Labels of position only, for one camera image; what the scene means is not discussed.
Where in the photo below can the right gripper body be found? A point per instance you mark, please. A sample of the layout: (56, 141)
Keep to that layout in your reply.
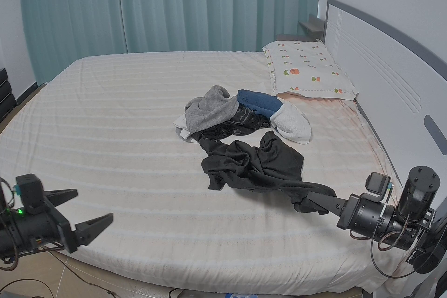
(359, 216)

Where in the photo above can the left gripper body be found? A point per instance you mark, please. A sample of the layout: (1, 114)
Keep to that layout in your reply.
(38, 230)

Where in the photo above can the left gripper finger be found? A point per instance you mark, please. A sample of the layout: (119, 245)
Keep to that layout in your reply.
(59, 197)
(90, 228)

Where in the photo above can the black T-shirt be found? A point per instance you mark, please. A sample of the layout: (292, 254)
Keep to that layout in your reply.
(251, 164)

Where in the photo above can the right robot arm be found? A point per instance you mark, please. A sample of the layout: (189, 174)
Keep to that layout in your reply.
(417, 192)

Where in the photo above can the bed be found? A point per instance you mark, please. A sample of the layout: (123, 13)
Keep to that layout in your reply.
(122, 136)

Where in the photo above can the pile of clothes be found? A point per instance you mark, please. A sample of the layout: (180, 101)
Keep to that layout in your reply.
(213, 108)

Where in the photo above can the black chest of drawers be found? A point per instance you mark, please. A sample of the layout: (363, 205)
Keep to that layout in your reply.
(5, 94)

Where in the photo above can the white printed pillow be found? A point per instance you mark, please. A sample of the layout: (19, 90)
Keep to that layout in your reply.
(307, 69)

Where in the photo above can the grey bedside table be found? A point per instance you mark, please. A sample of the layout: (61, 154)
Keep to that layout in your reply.
(310, 26)

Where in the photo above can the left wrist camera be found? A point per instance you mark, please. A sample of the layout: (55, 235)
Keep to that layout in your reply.
(29, 190)

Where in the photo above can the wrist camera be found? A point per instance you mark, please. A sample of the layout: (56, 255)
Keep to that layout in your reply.
(377, 183)
(29, 190)

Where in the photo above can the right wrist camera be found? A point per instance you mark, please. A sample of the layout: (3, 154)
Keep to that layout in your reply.
(377, 183)

